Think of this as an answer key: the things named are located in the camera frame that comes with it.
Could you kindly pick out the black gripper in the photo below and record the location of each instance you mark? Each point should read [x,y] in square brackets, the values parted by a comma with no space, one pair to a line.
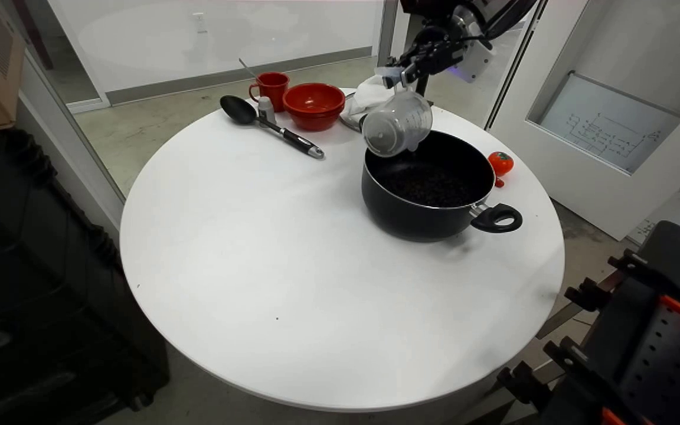
[454,40]

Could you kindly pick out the clear plastic jug with contents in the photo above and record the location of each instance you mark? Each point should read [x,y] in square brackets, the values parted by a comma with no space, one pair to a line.
[397,125]

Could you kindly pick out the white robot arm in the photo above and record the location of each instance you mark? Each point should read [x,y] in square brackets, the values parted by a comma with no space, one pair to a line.
[495,17]

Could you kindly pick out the black cooking pot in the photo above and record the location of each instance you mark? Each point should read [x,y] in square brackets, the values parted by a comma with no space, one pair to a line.
[434,191]

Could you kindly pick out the white cloth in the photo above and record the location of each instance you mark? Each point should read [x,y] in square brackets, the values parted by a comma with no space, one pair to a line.
[359,101]

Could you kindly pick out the red bowl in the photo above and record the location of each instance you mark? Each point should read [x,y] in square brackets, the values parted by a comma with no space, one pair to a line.
[315,105]

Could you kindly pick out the orange tomato toy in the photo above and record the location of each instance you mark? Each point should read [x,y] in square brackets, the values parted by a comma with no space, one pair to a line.
[500,164]

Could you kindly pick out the red mug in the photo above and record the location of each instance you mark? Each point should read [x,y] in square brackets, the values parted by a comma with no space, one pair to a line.
[270,86]

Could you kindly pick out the black ladle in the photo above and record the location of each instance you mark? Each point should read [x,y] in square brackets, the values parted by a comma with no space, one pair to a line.
[244,114]

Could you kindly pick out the whiteboard panel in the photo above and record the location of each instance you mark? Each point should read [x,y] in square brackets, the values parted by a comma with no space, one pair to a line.
[608,124]

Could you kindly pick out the round white table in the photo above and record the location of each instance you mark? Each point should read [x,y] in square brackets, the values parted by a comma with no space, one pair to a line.
[262,266]

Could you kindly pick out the black orange clamp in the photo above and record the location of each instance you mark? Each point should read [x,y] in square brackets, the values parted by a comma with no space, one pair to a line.
[577,383]
[594,296]

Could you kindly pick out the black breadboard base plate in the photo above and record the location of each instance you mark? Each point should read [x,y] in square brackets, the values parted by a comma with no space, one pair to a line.
[635,340]

